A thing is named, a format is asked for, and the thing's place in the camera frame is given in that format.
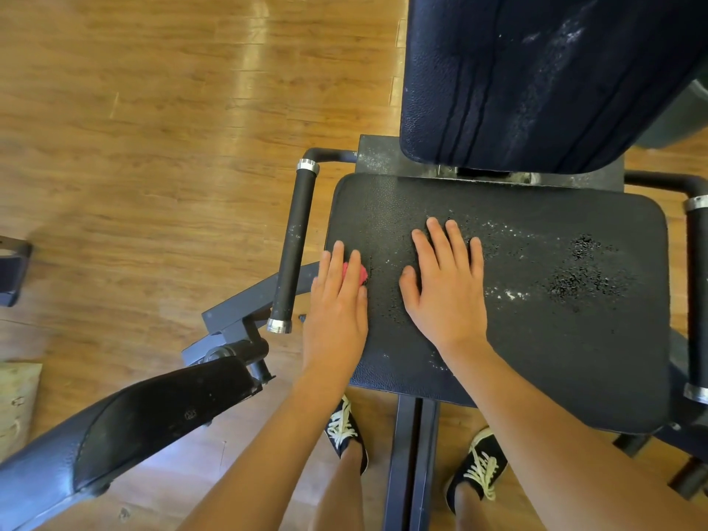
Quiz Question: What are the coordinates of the person's right hand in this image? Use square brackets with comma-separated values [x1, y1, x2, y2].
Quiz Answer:
[398, 216, 490, 361]

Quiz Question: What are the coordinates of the person's left black shoe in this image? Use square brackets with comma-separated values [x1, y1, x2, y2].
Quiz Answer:
[324, 395, 371, 476]

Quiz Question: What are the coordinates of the pink cleaning cloth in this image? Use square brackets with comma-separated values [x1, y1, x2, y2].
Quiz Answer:
[341, 260, 369, 288]

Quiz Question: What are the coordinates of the dark green plastic bucket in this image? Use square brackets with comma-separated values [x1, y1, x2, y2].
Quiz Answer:
[636, 60, 708, 150]

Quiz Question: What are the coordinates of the person's right forearm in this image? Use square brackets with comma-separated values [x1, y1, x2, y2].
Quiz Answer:
[442, 337, 708, 531]

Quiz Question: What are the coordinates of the person's left hand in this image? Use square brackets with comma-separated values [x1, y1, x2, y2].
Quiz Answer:
[299, 240, 371, 399]

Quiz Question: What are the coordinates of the person's leg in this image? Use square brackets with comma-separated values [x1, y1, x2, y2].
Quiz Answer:
[312, 453, 367, 531]
[454, 492, 504, 531]

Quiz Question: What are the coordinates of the person's left forearm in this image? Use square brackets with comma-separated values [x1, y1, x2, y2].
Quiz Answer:
[177, 370, 355, 531]

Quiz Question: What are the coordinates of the white woven sack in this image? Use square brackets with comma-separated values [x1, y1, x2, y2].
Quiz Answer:
[0, 361, 44, 462]

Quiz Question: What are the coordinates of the person's left leg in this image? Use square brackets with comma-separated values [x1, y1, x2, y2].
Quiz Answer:
[312, 453, 367, 531]

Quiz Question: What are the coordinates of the person's black shoe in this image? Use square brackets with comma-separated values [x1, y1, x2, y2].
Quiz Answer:
[445, 426, 510, 513]
[324, 395, 371, 476]

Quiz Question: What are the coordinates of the person's right leg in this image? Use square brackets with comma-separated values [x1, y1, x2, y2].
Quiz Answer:
[454, 492, 504, 531]

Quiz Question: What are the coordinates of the person's right black shoe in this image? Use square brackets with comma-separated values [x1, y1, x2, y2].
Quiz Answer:
[445, 426, 510, 513]

